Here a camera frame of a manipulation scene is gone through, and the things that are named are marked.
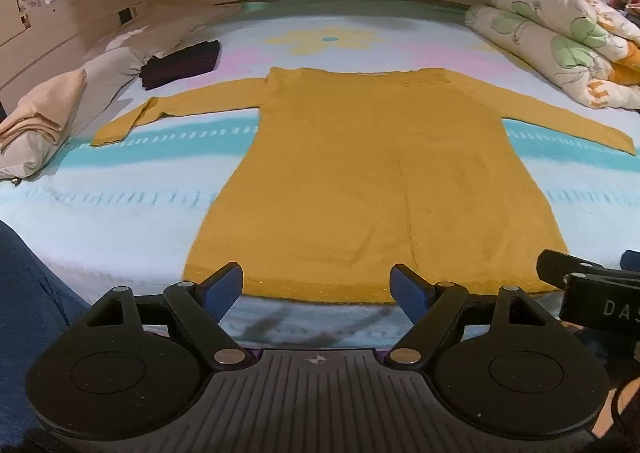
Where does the person's blue jeans leg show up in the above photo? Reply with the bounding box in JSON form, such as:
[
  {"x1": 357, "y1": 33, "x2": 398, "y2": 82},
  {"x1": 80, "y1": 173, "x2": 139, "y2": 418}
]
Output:
[{"x1": 0, "y1": 220, "x2": 95, "y2": 453}]

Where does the dark purple folded cloth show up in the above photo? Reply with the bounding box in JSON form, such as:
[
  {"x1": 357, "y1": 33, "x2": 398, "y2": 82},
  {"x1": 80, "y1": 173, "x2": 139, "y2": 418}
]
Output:
[{"x1": 140, "y1": 40, "x2": 222, "y2": 91}]

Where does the floral rolled comforter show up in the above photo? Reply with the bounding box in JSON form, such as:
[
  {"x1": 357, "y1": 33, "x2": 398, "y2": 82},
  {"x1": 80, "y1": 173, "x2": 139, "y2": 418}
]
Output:
[{"x1": 464, "y1": 0, "x2": 640, "y2": 110}]

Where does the grey pillow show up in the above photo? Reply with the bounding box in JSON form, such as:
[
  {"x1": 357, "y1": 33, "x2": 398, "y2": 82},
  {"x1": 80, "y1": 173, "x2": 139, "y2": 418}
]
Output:
[{"x1": 0, "y1": 44, "x2": 153, "y2": 181}]

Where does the floral bed sheet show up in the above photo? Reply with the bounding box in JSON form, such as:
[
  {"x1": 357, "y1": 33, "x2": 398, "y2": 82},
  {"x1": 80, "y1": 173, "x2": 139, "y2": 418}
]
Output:
[{"x1": 0, "y1": 0, "x2": 640, "y2": 351}]

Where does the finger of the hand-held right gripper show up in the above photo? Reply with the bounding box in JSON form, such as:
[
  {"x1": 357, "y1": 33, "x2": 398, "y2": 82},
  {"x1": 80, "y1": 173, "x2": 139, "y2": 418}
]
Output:
[{"x1": 536, "y1": 249, "x2": 608, "y2": 292}]

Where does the mustard yellow sweater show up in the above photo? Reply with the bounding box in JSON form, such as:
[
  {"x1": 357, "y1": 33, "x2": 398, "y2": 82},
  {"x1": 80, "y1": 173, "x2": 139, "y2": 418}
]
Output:
[{"x1": 91, "y1": 66, "x2": 637, "y2": 305}]

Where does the folded peach towel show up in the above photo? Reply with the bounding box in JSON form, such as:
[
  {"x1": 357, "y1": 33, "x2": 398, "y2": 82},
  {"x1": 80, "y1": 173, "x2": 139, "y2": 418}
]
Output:
[{"x1": 0, "y1": 68, "x2": 89, "y2": 155}]

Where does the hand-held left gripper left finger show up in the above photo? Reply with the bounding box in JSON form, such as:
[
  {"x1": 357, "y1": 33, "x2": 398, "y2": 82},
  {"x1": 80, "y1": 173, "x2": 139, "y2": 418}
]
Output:
[{"x1": 85, "y1": 261, "x2": 255, "y2": 372}]

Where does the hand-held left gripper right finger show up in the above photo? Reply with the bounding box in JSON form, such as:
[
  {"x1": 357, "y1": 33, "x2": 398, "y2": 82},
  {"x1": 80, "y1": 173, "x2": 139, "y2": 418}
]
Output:
[{"x1": 389, "y1": 262, "x2": 557, "y2": 372}]

